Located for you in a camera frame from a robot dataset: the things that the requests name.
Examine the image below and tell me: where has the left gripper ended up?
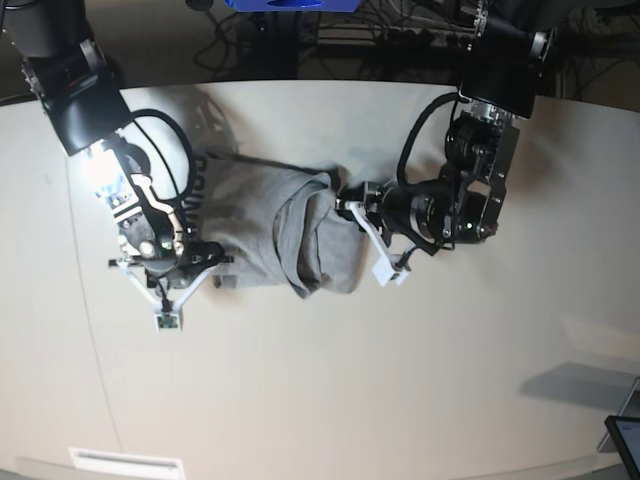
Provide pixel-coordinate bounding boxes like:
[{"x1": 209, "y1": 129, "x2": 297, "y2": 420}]
[{"x1": 335, "y1": 180, "x2": 399, "y2": 245}]

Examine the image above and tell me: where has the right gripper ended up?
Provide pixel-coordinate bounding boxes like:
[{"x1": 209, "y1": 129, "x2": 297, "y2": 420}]
[{"x1": 121, "y1": 240, "x2": 238, "y2": 289}]

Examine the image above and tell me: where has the grey T-shirt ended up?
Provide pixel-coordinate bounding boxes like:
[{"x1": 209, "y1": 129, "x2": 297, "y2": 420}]
[{"x1": 195, "y1": 149, "x2": 364, "y2": 299}]

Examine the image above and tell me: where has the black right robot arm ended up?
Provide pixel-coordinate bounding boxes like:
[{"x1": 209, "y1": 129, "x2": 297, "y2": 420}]
[{"x1": 1, "y1": 1, "x2": 227, "y2": 300}]

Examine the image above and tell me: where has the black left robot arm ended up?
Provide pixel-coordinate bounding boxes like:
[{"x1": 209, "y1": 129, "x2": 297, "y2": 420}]
[{"x1": 336, "y1": 1, "x2": 550, "y2": 256}]

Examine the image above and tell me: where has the blue plastic part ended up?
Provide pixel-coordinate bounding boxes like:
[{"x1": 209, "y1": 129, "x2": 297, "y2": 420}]
[{"x1": 224, "y1": 0, "x2": 360, "y2": 13}]

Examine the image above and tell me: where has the black tablet screen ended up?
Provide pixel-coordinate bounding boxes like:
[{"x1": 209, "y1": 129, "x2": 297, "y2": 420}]
[{"x1": 605, "y1": 416, "x2": 639, "y2": 480}]

